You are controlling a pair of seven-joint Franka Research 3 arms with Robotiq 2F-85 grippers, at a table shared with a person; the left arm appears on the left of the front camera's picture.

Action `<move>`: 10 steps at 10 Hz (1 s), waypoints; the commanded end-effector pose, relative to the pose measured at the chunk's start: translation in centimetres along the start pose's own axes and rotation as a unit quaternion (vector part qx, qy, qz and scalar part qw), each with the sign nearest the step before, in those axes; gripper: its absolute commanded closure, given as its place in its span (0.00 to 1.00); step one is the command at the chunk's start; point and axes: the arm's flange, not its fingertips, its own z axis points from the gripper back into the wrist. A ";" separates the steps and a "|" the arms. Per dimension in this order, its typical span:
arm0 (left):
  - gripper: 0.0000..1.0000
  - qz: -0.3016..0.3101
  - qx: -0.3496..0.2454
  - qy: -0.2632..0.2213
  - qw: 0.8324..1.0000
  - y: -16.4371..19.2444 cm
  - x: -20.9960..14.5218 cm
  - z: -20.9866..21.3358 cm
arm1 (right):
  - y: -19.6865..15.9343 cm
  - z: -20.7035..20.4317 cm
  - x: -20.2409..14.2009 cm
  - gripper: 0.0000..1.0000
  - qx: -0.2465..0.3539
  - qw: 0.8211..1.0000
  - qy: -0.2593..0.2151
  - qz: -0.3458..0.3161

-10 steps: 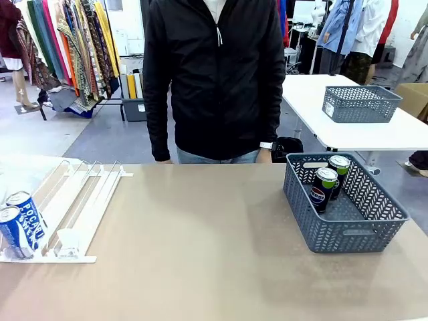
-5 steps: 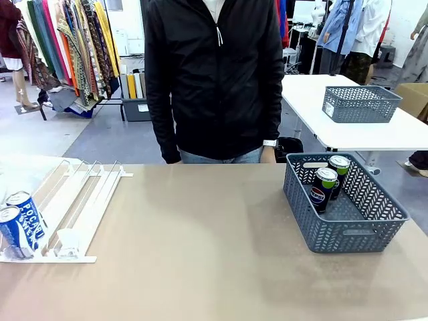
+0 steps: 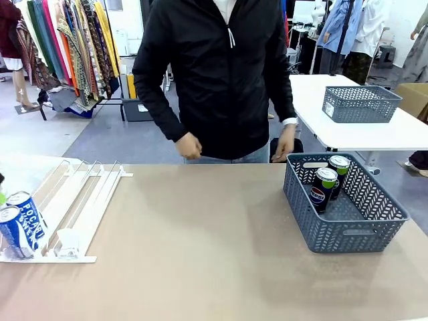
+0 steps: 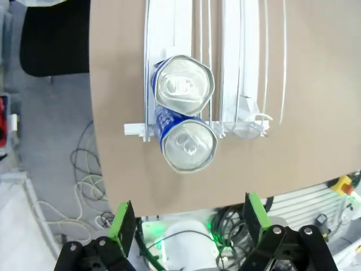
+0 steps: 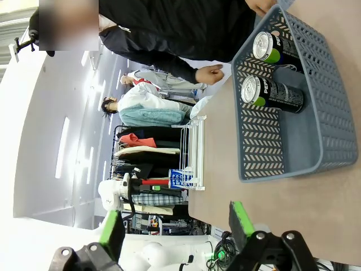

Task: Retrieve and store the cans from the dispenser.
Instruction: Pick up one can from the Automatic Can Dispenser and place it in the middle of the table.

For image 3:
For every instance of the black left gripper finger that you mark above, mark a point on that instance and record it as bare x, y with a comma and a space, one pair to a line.
2, 199
1, 179

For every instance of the orange hanging fabric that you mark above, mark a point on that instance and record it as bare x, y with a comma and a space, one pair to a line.
68, 63

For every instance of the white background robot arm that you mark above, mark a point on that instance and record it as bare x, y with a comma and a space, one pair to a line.
317, 13

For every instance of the grey plastic woven basket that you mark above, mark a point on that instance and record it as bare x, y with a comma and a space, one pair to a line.
347, 234

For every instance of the mannequin in maroon top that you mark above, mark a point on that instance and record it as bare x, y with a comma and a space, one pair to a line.
8, 33

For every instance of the blue Pocari Sweat can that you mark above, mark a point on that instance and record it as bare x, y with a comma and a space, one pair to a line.
31, 214
16, 234

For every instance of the white box appliance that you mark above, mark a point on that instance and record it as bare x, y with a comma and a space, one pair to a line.
119, 41

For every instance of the cream hanging fabric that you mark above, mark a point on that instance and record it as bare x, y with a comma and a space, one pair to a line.
26, 20

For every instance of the mannequin in white shirt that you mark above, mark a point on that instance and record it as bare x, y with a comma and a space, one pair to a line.
368, 30

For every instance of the person in black jacket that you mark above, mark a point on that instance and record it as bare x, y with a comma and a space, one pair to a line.
217, 83

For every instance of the grey storage bin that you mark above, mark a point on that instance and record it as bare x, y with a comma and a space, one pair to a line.
133, 112

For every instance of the olive patterned hanging fabric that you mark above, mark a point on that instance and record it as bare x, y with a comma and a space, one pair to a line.
79, 67

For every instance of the green hanging fabric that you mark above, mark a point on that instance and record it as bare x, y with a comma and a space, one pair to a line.
43, 36

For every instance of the person's left forearm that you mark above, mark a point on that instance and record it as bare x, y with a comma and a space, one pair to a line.
284, 97

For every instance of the black stand pole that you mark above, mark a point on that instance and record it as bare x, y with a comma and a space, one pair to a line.
343, 33

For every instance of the black round stool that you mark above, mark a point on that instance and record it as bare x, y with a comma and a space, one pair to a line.
298, 147

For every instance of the person's right hand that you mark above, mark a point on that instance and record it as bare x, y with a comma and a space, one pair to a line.
190, 147

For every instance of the pile of folded cloths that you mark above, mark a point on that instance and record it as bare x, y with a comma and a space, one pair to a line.
67, 100

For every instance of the person's left hand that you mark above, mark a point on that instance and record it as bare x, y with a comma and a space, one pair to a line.
286, 143

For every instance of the yellow hanging fabric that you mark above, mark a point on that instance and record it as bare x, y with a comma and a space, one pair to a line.
107, 33

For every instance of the grey step stool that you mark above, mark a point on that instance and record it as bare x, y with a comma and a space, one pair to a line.
387, 55

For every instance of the black metal clothes rack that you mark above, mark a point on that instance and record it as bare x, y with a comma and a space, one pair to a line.
113, 104

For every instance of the white side table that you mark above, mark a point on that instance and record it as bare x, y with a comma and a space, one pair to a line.
351, 133

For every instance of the pink hanging fabric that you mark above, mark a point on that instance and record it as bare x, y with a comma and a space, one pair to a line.
53, 30

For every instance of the grey fabric roll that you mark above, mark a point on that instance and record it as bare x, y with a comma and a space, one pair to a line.
124, 87

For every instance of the white can dispenser rack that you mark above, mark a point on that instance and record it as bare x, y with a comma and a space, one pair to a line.
67, 259

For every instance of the dark brown patterned hanging fabric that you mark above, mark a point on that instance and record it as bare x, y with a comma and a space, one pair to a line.
97, 50

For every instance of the mannequin in blue shirt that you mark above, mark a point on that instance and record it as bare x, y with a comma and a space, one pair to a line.
329, 33

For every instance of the brown cardboard box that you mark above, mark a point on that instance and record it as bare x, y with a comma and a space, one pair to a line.
413, 97

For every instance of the grey basket with white label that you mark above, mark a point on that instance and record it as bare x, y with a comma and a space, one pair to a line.
361, 107

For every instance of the person's right forearm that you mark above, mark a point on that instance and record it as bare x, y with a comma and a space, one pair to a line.
157, 103

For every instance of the yellow fabric roll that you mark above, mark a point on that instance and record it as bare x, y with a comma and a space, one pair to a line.
131, 88

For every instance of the brown paisley garment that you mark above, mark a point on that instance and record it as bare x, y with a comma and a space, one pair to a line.
36, 70

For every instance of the bystander leg with shoe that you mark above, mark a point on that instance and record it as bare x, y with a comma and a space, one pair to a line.
419, 160

